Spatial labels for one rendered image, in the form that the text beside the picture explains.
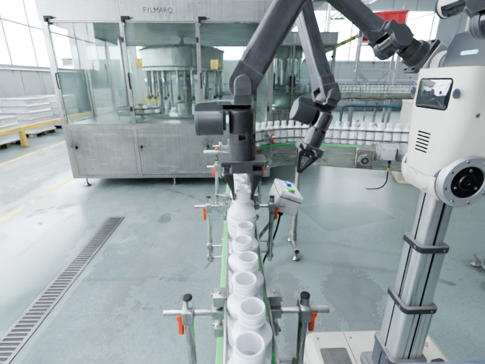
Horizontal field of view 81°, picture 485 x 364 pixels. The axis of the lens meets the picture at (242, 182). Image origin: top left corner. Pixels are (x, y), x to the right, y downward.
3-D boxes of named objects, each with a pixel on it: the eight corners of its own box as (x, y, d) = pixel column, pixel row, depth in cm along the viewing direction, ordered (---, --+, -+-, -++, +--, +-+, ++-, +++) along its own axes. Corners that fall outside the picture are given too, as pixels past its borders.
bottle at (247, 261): (268, 331, 56) (271, 259, 50) (242, 345, 53) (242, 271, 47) (251, 311, 61) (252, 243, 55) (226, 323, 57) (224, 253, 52)
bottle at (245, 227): (257, 295, 65) (259, 232, 59) (231, 295, 65) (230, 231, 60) (257, 278, 71) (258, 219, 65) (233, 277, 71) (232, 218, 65)
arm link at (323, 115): (338, 114, 86) (330, 112, 91) (318, 106, 84) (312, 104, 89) (328, 136, 88) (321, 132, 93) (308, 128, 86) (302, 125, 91)
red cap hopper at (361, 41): (345, 144, 693) (361, 12, 599) (343, 138, 758) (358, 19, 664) (386, 146, 669) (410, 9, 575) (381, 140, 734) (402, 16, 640)
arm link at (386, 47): (418, 37, 97) (405, 45, 102) (395, 19, 95) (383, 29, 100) (409, 58, 95) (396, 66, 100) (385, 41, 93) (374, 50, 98)
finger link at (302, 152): (290, 171, 91) (302, 144, 88) (286, 165, 98) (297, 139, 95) (309, 178, 92) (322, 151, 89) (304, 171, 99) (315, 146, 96)
